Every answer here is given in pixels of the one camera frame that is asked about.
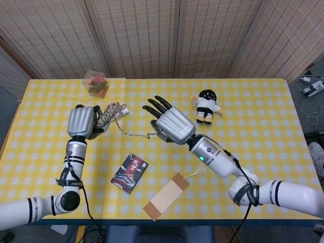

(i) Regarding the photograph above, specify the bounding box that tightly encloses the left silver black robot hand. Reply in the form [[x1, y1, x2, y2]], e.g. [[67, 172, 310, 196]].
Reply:
[[67, 104, 106, 140]]

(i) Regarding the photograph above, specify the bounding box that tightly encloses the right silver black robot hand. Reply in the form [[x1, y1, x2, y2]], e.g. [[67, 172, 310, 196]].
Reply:
[[142, 95, 197, 146]]

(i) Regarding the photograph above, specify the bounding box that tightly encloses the braided beige black rope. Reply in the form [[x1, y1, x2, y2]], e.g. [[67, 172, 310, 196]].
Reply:
[[95, 102, 163, 140]]

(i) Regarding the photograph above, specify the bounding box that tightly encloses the black white plush doll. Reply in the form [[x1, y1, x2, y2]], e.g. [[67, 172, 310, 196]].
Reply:
[[190, 89, 223, 125]]

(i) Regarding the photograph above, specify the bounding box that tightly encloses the clear box of red-black items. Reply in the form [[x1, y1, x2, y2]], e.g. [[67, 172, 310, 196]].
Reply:
[[83, 70, 110, 99]]

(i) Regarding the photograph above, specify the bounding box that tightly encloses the dark red palace card box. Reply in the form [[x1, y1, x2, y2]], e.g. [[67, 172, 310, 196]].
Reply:
[[110, 153, 149, 194]]

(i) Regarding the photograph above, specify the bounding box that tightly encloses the brown pink bookmark with tassel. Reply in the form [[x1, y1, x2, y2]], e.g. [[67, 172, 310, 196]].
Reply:
[[143, 164, 208, 222]]

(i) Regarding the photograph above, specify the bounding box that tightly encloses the yellow checkered tablecloth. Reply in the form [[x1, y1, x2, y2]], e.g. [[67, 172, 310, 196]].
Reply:
[[0, 78, 317, 221]]

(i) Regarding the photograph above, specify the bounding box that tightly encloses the woven bamboo folding screen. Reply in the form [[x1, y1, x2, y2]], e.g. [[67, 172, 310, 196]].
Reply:
[[0, 0, 324, 102]]

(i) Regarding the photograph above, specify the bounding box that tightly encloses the blue chair seat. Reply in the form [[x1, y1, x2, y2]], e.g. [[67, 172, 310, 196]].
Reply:
[[106, 224, 215, 243]]

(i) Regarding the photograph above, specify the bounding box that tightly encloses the grey white floor device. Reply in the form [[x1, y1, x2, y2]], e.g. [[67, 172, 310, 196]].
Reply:
[[299, 70, 324, 98]]

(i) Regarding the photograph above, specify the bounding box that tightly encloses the grey sneaker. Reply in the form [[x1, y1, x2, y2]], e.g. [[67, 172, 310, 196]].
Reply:
[[308, 141, 324, 176]]

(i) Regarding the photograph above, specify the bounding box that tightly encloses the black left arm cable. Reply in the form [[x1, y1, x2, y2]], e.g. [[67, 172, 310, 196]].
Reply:
[[80, 186, 107, 243]]

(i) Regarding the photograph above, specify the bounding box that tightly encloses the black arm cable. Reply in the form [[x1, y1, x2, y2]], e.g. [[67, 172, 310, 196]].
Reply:
[[226, 149, 260, 243], [80, 186, 107, 243]]

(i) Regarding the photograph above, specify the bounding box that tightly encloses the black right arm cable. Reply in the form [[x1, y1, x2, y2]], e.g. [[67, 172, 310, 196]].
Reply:
[[226, 149, 260, 243]]

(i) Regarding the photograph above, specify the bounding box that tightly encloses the thin white floor cable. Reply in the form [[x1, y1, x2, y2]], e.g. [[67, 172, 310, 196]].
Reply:
[[300, 102, 324, 125]]

